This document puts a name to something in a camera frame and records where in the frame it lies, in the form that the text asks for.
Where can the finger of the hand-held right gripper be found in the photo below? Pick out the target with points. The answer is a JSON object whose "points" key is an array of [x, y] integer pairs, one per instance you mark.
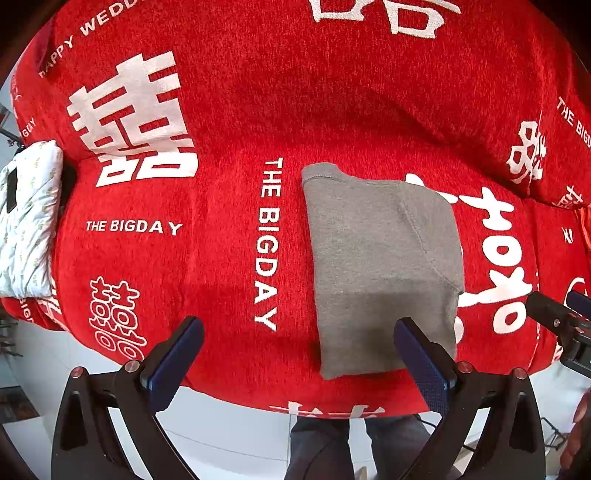
{"points": [[547, 309], [581, 302]]}

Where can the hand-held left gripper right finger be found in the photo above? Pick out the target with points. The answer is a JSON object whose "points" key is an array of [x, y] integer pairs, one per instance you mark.
{"points": [[422, 364]]}

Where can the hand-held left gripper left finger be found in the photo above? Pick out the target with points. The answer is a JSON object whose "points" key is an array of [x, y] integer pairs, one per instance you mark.
{"points": [[178, 364]]}

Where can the grey sweater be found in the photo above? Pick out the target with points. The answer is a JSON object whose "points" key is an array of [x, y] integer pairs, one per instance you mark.
{"points": [[374, 258]]}

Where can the person's right hand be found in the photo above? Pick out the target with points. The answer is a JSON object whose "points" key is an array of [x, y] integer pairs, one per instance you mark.
{"points": [[579, 429]]}

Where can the person's grey jeans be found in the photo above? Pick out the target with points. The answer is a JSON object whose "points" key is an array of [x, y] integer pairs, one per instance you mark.
{"points": [[323, 450]]}

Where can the white patterned cloth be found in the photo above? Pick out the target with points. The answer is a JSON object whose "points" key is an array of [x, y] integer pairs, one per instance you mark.
{"points": [[30, 230]]}

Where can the red printed blanket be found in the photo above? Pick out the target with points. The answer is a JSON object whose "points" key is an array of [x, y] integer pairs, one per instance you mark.
{"points": [[286, 92]]}

